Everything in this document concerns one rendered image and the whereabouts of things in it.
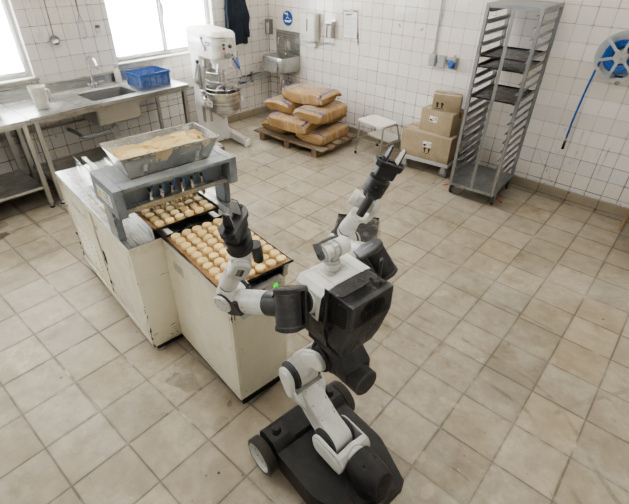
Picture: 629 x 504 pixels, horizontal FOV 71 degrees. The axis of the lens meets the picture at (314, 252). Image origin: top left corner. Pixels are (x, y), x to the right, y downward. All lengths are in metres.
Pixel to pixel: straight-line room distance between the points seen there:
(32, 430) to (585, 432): 3.04
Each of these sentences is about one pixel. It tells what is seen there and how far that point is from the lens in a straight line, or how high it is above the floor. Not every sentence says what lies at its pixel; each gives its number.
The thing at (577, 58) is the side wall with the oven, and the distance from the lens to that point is 5.16.
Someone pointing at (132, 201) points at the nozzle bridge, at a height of 1.06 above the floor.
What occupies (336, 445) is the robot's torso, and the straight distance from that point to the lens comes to 2.20.
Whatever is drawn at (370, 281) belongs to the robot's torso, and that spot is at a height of 1.24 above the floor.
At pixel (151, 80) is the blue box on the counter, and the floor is 0.95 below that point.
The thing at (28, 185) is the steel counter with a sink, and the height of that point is 0.23.
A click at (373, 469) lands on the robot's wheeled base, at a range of 2.12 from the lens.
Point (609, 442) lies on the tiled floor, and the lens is 3.07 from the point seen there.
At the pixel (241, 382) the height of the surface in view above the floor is 0.23.
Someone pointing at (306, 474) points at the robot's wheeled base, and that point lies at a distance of 2.30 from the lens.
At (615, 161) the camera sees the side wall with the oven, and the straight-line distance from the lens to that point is 5.28.
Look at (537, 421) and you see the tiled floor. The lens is 2.96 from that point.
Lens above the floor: 2.19
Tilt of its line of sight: 35 degrees down
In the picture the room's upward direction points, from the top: 1 degrees clockwise
